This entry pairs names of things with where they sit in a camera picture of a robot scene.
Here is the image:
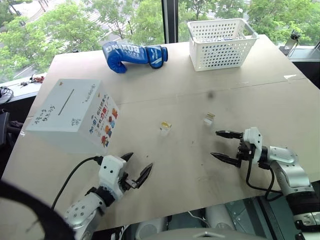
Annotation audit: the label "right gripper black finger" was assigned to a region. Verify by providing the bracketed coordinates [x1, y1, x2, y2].
[210, 152, 242, 168]
[215, 129, 245, 141]

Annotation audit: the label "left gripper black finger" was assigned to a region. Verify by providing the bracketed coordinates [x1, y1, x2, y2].
[134, 163, 154, 187]
[121, 152, 135, 163]

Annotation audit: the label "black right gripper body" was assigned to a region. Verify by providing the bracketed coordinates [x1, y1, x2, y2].
[235, 137, 256, 168]

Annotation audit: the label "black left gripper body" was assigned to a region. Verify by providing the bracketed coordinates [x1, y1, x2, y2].
[119, 172, 140, 192]

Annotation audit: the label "white slotted cardboard box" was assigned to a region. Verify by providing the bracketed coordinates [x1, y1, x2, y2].
[25, 78, 121, 155]

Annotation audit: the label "white rounded robot leg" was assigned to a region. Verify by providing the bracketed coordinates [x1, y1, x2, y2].
[135, 216, 166, 236]
[205, 203, 236, 231]

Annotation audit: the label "grey robot torso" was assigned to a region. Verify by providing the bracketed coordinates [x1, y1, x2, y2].
[141, 229, 254, 240]

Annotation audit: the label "white perforated plastic basket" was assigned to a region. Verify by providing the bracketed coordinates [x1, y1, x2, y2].
[186, 18, 260, 73]

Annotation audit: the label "blue boxing glove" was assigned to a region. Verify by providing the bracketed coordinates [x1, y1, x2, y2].
[101, 41, 169, 74]

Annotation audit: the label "dark rounded shape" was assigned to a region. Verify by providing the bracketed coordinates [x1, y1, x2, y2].
[0, 179, 76, 240]

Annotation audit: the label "black webcam on stand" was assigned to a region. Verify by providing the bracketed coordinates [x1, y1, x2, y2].
[284, 29, 302, 59]

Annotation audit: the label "small red tools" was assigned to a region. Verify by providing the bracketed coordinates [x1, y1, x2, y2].
[18, 74, 45, 88]

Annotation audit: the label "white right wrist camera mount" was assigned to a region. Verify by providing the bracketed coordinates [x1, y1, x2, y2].
[243, 126, 264, 165]

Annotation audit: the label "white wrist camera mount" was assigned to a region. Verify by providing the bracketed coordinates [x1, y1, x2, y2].
[243, 126, 264, 165]
[98, 154, 128, 201]

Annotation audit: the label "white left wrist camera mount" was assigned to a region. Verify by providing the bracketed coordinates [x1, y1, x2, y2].
[98, 154, 128, 201]

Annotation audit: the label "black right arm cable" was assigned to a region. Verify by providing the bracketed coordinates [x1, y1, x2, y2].
[245, 159, 283, 202]

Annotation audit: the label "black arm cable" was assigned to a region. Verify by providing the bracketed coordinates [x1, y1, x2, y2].
[50, 155, 104, 211]
[245, 159, 283, 202]

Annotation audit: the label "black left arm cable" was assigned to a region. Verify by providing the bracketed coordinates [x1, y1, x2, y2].
[50, 155, 104, 211]

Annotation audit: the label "thin white cable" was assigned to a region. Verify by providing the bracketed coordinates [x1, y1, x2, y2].
[187, 210, 209, 227]

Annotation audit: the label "black window frame post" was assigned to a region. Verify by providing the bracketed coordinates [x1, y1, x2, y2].
[160, 0, 179, 44]

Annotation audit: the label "black tangled cables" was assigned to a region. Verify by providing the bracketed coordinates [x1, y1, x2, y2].
[0, 85, 15, 104]

